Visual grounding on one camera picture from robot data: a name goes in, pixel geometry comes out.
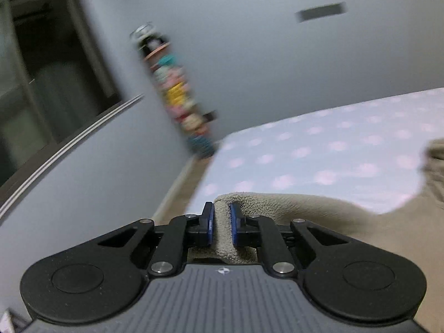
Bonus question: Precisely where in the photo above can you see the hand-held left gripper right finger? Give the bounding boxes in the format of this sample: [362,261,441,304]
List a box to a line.
[229,201,349,279]

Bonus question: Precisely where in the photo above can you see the polka dot bed sheet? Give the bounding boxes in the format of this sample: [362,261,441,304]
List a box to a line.
[189,88,444,216]

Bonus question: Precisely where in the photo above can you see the colourful hanging wall decoration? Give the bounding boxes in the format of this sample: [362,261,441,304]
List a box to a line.
[130,22,220,160]

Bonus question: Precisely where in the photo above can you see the grey metal wall plate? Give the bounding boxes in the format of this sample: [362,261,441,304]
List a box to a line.
[296,3,347,23]

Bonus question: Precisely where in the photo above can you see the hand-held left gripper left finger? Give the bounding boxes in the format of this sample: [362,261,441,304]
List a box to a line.
[97,201,215,277]

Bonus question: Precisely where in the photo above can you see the dark window with striped sill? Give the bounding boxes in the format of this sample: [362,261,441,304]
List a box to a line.
[0,0,144,216]

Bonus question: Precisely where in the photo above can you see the beige fleece garment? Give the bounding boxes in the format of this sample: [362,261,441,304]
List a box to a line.
[189,139,444,333]

